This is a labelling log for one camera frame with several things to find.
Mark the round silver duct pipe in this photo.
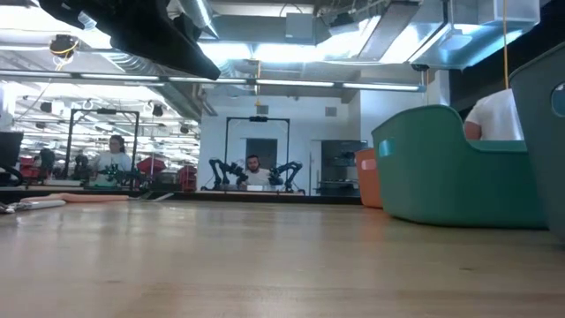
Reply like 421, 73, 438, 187
176, 0, 220, 41

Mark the blue-grey plastic bin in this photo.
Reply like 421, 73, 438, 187
508, 42, 565, 242

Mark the grey box unit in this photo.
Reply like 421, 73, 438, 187
284, 11, 317, 45

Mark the black gantry frame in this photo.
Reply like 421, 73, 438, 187
64, 107, 141, 189
223, 115, 291, 192

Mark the black office chair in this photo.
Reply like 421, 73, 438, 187
0, 131, 26, 187

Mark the orange handled silver fork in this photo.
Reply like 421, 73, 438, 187
48, 192, 174, 204
19, 193, 67, 204

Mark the long light strip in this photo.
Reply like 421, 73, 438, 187
0, 69, 427, 93

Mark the green plastic bin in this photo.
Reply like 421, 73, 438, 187
371, 104, 548, 230

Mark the person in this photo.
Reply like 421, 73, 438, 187
241, 154, 274, 186
94, 134, 133, 187
463, 87, 525, 141

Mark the dark grey door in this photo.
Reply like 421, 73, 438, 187
245, 138, 279, 171

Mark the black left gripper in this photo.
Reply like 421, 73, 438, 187
38, 0, 222, 82

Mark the cream handled silver fork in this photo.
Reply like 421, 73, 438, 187
0, 200, 67, 215

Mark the silver air duct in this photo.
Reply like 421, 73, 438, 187
408, 0, 542, 71

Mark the black table frame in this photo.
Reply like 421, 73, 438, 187
0, 185, 364, 206

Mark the dark shelving rack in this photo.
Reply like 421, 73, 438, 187
320, 140, 368, 196

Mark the orange plastic bin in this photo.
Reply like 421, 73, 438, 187
354, 148, 384, 209

